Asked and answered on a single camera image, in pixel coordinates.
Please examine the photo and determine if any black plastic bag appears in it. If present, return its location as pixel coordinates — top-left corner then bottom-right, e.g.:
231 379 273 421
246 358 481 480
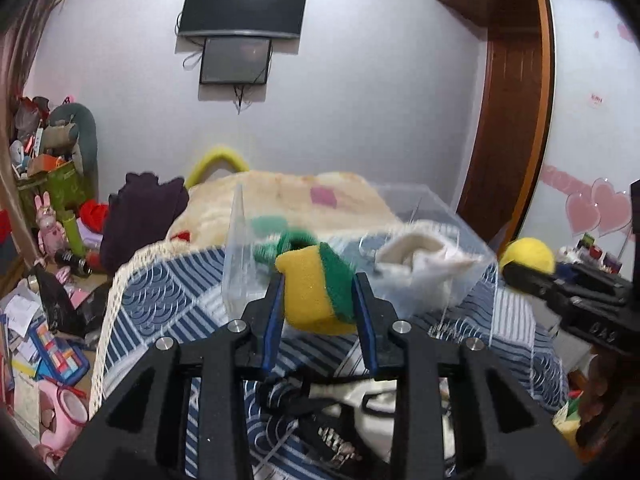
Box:
30 264 112 340

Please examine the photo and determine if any dark purple garment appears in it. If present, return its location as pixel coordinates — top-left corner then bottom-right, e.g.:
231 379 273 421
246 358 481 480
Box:
100 172 190 275

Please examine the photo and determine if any black white braided bracelet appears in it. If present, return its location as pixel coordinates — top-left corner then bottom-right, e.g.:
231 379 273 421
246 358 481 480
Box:
299 408 364 468

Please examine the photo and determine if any yellow plush ball face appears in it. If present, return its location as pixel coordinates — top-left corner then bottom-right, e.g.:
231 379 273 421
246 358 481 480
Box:
499 237 555 274

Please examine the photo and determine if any striped curtain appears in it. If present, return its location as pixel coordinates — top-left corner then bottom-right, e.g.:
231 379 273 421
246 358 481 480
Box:
1 0 55 266

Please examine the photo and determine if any pink bunny toy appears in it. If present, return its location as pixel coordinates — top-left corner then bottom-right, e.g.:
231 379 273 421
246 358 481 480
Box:
34 192 67 258

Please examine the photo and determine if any yellow green sponge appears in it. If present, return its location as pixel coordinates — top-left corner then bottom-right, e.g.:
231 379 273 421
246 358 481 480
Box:
276 242 357 336

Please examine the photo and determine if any small wall monitor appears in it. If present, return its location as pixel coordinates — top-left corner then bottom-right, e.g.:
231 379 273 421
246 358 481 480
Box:
200 37 271 86

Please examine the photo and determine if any white wardrobe sliding door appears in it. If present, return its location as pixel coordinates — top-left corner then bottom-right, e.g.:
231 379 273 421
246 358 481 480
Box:
520 0 639 278

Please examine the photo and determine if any green storage box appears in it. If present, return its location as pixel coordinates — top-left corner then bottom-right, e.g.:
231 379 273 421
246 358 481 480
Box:
16 162 94 222

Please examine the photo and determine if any pink plastic toy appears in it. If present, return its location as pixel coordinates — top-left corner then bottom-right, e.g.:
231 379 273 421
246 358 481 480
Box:
37 378 89 462

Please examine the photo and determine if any black bottle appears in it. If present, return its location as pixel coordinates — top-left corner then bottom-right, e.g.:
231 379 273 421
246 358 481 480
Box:
54 249 92 278

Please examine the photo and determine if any large wall television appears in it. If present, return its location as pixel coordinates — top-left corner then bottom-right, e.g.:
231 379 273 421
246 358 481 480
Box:
178 0 306 39

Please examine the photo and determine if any black lace band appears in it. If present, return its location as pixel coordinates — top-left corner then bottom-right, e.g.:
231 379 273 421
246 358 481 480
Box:
259 378 396 441

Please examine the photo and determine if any green knitted cloth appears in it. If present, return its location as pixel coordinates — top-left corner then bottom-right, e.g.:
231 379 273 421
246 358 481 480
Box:
250 214 318 272

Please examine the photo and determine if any colourful pencil case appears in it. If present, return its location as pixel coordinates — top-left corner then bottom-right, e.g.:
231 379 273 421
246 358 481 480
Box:
27 320 90 387

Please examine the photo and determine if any grey plush toy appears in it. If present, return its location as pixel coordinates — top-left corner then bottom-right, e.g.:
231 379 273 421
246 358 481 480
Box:
41 102 98 188

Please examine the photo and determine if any white cloth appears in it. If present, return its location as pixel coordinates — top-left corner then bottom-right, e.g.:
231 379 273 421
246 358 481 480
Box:
372 231 487 311

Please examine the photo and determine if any beige patchwork blanket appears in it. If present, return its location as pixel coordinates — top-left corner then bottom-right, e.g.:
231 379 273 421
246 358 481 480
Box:
167 170 400 248

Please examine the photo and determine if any brown wooden door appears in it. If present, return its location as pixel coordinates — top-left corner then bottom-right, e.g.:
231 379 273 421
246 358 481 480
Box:
457 28 541 243

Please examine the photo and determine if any clear plastic storage box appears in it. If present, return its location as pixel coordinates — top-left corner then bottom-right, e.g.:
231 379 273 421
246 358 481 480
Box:
221 183 496 322

